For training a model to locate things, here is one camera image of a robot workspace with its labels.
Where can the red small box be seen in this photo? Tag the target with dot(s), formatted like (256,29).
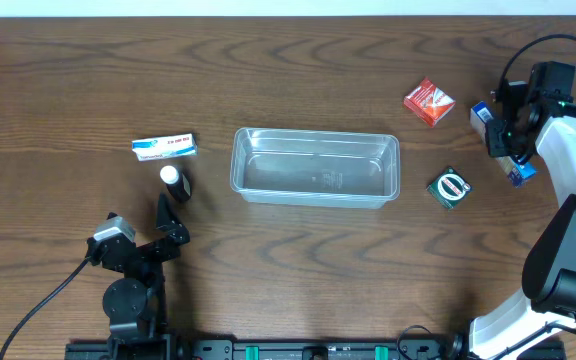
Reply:
(428,102)

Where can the dark bottle white cap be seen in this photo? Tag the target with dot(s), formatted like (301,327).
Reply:
(177,184)

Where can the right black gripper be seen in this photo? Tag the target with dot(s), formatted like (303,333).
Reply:
(498,138)

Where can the blue Kool Fever box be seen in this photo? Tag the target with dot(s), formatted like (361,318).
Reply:
(518,175)

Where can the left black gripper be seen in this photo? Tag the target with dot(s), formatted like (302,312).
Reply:
(155,247)

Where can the white blue medicine box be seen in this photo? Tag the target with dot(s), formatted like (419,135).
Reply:
(165,147)

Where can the clear plastic container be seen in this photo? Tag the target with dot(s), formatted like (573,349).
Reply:
(315,168)

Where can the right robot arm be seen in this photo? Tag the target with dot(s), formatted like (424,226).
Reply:
(546,301)

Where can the green Zam-Buk box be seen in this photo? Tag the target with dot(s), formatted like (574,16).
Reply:
(449,188)

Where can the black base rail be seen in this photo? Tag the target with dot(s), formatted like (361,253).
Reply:
(234,350)

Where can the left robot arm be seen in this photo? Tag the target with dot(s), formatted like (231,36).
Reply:
(136,303)

